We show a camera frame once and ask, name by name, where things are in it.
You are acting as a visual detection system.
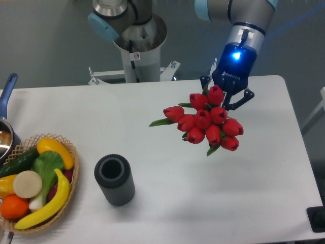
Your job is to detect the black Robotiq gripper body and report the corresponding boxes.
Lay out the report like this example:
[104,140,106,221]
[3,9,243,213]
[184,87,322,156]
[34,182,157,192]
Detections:
[212,44,257,95]

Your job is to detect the red tulip bouquet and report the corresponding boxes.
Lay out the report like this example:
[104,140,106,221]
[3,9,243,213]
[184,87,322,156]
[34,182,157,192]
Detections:
[150,85,244,156]

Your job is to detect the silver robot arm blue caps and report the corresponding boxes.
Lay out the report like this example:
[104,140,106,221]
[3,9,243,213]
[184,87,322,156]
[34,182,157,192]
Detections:
[88,1,277,111]

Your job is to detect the dark grey ribbed vase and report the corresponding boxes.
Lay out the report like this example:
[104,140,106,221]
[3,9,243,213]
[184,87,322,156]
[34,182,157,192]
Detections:
[94,154,135,206]

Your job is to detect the black device at table edge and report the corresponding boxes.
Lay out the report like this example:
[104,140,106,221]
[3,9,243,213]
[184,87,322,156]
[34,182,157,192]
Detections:
[306,206,324,233]

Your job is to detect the dark red vegetable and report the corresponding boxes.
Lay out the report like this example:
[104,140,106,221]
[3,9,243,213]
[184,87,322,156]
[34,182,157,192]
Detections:
[47,169,73,202]

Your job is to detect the green bok choy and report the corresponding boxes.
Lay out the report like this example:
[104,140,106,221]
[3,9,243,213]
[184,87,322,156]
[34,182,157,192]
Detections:
[29,150,64,211]

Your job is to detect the yellow banana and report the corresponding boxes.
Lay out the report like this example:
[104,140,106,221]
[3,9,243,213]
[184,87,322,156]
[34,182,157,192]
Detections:
[14,168,70,230]

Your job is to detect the woven wicker basket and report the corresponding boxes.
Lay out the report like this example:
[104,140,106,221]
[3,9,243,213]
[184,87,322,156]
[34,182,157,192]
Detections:
[1,133,79,234]

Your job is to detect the green cucumber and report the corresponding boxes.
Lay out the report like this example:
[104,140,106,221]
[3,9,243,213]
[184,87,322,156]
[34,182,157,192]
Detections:
[1,148,39,177]

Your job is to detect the beige round radish slice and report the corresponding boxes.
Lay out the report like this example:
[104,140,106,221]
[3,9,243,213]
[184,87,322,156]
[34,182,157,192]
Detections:
[13,170,42,199]

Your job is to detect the yellow bell pepper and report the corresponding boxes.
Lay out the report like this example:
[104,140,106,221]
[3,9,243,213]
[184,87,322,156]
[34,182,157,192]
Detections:
[0,174,17,199]

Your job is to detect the orange fruit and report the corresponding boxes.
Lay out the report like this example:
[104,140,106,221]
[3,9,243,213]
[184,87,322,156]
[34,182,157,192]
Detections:
[1,195,29,220]

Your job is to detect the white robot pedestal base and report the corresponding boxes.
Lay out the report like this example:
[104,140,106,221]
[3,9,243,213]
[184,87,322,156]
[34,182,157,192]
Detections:
[88,13,180,83]

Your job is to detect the white frame at right edge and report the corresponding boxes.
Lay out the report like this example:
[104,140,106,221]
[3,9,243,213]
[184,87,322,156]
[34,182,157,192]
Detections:
[301,87,324,136]

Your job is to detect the blue handled saucepan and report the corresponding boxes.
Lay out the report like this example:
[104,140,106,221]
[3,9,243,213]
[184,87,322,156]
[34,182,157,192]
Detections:
[1,73,21,166]

